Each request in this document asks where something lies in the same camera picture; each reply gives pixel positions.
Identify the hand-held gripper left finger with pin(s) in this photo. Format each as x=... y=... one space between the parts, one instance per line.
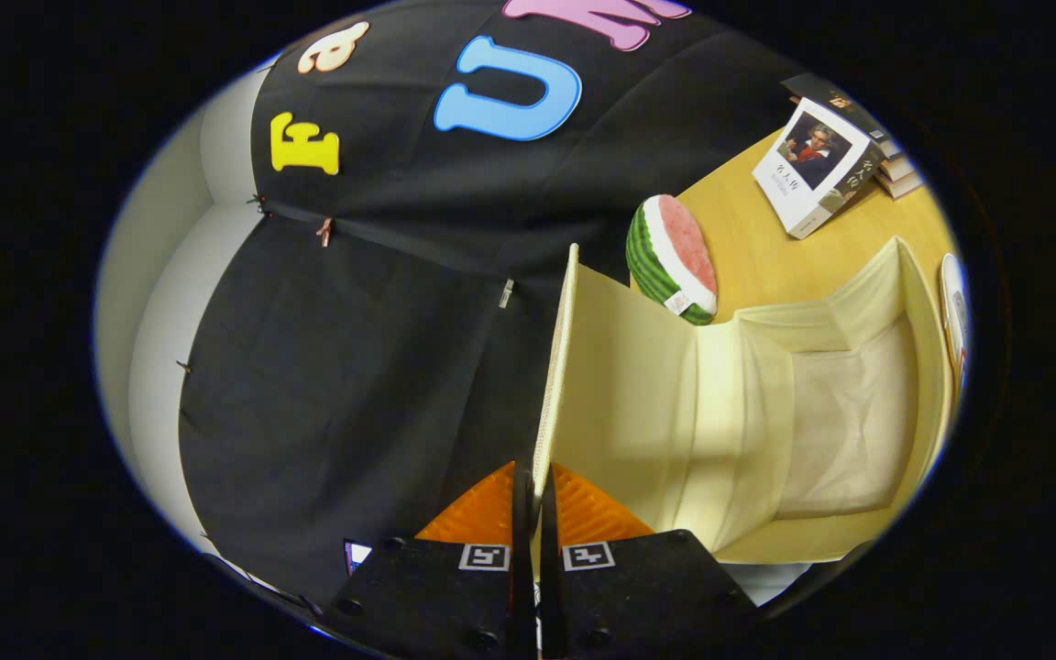
x=436 y=596

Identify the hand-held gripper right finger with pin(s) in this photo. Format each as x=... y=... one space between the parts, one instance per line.
x=638 y=596

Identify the cream fabric storage box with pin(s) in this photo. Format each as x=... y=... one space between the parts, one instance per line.
x=638 y=394

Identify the white striped canvas shoe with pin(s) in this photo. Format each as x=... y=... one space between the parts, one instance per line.
x=954 y=312

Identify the black backdrop cloth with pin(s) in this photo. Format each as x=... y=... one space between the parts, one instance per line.
x=381 y=367

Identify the silver cloth clip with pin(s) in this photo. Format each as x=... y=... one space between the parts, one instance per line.
x=506 y=293

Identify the watermelon slice plush toy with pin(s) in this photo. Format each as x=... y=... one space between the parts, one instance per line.
x=670 y=266

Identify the red cloth clip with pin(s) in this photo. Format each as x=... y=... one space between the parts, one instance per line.
x=324 y=231

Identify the white portrait cover book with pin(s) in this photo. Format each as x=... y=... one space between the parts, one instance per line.
x=812 y=174

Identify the dark cover stacked book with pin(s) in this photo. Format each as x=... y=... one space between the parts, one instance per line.
x=902 y=185
x=895 y=168

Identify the black hardcover book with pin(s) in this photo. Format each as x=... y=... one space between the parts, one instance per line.
x=849 y=101

